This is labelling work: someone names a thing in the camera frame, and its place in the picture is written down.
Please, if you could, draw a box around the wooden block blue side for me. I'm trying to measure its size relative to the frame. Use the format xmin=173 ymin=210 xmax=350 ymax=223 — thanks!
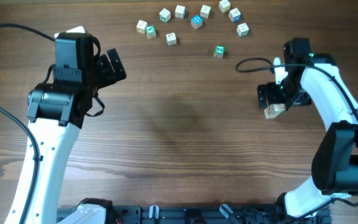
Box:
xmin=229 ymin=8 xmax=242 ymax=22

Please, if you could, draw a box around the left camera cable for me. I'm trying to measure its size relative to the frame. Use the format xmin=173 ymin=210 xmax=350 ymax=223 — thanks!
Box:
xmin=0 ymin=23 xmax=57 ymax=224

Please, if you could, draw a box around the wooden block yellow edge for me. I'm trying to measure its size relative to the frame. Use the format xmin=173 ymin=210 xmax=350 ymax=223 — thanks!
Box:
xmin=136 ymin=20 xmax=148 ymax=34

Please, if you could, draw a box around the wooden block green V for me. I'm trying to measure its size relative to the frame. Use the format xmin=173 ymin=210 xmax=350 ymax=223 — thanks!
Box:
xmin=145 ymin=25 xmax=157 ymax=39

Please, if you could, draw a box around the wooden block green Z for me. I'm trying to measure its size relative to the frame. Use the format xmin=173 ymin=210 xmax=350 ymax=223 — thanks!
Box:
xmin=214 ymin=45 xmax=225 ymax=58

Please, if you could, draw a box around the wooden block drawing top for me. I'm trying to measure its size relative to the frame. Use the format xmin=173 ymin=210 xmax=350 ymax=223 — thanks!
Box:
xmin=166 ymin=32 xmax=177 ymax=46

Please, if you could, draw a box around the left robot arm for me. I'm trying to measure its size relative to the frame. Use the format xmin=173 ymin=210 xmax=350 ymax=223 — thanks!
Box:
xmin=5 ymin=32 xmax=126 ymax=223

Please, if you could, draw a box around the right camera cable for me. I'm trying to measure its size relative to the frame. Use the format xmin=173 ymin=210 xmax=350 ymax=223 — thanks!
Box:
xmin=235 ymin=57 xmax=358 ymax=218

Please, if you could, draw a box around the camera cable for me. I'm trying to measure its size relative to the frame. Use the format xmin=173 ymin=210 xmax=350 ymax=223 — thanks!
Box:
xmin=235 ymin=57 xmax=358 ymax=218
xmin=0 ymin=23 xmax=57 ymax=224

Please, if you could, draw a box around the plain wooden picture block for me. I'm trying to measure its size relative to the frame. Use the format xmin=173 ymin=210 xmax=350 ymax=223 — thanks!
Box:
xmin=200 ymin=5 xmax=211 ymax=19

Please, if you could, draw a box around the wooden block green side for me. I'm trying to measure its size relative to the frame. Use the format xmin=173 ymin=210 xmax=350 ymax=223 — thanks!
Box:
xmin=236 ymin=23 xmax=250 ymax=37

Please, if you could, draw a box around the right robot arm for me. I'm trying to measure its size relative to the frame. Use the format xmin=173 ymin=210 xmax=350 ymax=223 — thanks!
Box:
xmin=252 ymin=38 xmax=358 ymax=223

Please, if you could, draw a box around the wooden block yellow side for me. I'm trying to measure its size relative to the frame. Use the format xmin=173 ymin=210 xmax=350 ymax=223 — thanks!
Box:
xmin=219 ymin=0 xmax=231 ymax=13

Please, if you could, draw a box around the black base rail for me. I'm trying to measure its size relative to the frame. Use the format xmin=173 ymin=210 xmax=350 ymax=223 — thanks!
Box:
xmin=56 ymin=203 xmax=332 ymax=224

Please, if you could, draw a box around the wooden block yellow K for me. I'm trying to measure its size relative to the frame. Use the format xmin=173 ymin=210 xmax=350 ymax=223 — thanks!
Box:
xmin=264 ymin=103 xmax=286 ymax=119

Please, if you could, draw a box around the wooden block teal side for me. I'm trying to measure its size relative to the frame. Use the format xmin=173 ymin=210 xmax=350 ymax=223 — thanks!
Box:
xmin=159 ymin=8 xmax=171 ymax=23

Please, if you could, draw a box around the wooden block blue H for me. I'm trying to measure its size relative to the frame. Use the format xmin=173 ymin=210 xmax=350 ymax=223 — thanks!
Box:
xmin=191 ymin=15 xmax=203 ymax=29

